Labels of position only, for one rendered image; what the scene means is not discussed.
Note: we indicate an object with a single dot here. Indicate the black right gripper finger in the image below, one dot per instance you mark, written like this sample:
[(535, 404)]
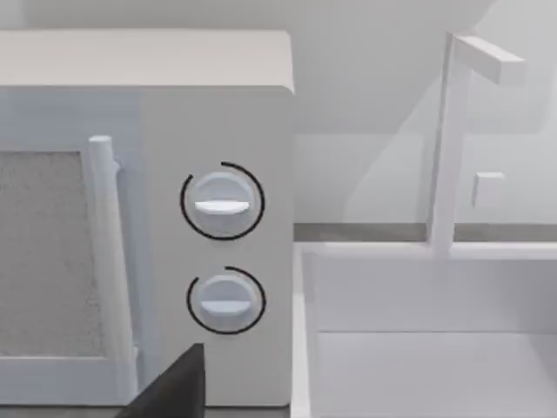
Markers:
[(180, 387)]

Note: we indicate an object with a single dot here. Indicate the microwave door with grey window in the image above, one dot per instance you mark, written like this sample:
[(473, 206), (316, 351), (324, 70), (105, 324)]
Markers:
[(65, 244)]

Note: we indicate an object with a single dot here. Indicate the white microwave knob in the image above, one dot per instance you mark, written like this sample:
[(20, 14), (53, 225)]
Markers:
[(225, 301), (222, 202)]

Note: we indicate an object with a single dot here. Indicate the pale microwave oven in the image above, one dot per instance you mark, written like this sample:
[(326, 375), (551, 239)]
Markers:
[(226, 122)]

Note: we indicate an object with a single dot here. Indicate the white sink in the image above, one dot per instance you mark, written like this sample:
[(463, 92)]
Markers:
[(426, 331)]

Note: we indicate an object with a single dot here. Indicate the tall white tap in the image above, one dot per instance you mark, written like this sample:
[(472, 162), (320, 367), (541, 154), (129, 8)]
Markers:
[(450, 143)]

